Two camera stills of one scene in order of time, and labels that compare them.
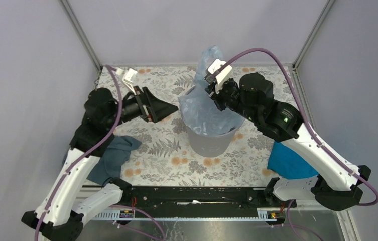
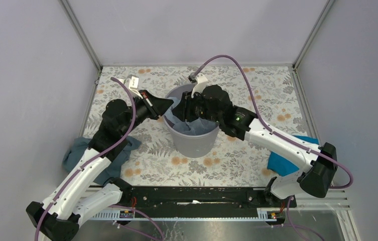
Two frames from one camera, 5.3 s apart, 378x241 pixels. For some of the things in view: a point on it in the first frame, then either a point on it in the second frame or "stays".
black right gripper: (212, 90) → (183, 110)
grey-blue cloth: (111, 164) stays
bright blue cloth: (286, 162) stays
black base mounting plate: (205, 197) stays
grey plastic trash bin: (213, 145) → (192, 144)
